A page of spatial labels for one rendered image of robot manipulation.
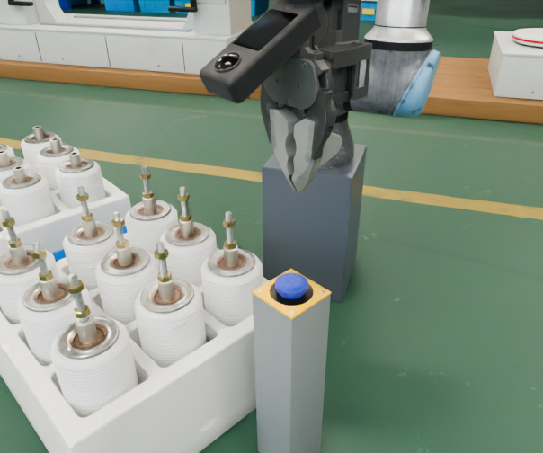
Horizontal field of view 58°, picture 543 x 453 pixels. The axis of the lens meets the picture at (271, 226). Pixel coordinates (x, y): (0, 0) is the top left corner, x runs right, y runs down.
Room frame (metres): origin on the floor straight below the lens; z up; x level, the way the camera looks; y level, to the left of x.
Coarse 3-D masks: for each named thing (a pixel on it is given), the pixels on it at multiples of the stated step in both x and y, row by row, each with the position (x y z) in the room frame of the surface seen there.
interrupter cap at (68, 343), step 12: (72, 324) 0.49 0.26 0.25; (96, 324) 0.49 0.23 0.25; (108, 324) 0.49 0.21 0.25; (60, 336) 0.47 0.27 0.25; (72, 336) 0.47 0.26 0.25; (108, 336) 0.47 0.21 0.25; (60, 348) 0.45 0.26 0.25; (72, 348) 0.45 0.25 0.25; (84, 348) 0.45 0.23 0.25; (96, 348) 0.45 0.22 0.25; (108, 348) 0.45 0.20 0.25
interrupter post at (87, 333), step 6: (78, 318) 0.47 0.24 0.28; (90, 318) 0.47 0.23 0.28; (78, 324) 0.46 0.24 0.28; (84, 324) 0.46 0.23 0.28; (90, 324) 0.46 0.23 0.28; (78, 330) 0.46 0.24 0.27; (84, 330) 0.46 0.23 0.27; (90, 330) 0.46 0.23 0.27; (84, 336) 0.46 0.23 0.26; (90, 336) 0.46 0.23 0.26; (96, 336) 0.47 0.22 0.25; (84, 342) 0.46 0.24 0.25; (90, 342) 0.46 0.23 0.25
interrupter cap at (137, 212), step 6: (138, 204) 0.83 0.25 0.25; (156, 204) 0.83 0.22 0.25; (162, 204) 0.83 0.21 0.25; (168, 204) 0.82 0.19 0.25; (132, 210) 0.80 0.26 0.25; (138, 210) 0.80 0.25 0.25; (144, 210) 0.81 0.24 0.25; (156, 210) 0.81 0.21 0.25; (162, 210) 0.80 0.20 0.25; (168, 210) 0.80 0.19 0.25; (132, 216) 0.78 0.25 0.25; (138, 216) 0.78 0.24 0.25; (144, 216) 0.78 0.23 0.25; (150, 216) 0.78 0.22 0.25; (156, 216) 0.78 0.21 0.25; (162, 216) 0.78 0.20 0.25
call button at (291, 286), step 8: (280, 280) 0.48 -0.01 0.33; (288, 280) 0.48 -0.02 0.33; (296, 280) 0.48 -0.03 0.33; (304, 280) 0.48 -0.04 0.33; (280, 288) 0.47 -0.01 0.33; (288, 288) 0.47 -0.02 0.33; (296, 288) 0.47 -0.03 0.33; (304, 288) 0.47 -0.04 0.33; (288, 296) 0.46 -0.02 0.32; (296, 296) 0.46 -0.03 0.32
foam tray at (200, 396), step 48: (96, 288) 0.67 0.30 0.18; (0, 336) 0.55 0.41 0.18; (240, 336) 0.55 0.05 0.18; (48, 384) 0.46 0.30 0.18; (144, 384) 0.46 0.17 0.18; (192, 384) 0.48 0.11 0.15; (240, 384) 0.54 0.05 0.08; (48, 432) 0.44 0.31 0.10; (96, 432) 0.39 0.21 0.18; (144, 432) 0.43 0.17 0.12; (192, 432) 0.48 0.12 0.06
